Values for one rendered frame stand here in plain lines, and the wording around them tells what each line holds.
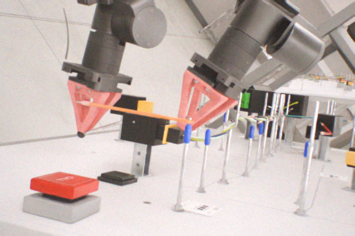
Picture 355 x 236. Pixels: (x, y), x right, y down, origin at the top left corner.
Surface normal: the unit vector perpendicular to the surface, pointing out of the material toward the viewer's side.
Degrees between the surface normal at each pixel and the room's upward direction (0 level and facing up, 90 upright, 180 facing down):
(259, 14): 82
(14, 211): 49
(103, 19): 87
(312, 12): 90
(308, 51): 66
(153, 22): 57
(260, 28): 75
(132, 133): 94
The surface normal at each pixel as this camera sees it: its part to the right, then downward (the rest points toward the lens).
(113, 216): 0.12, -0.99
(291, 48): 0.02, 0.50
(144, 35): 0.61, 0.29
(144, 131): -0.44, 0.02
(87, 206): 0.93, 0.15
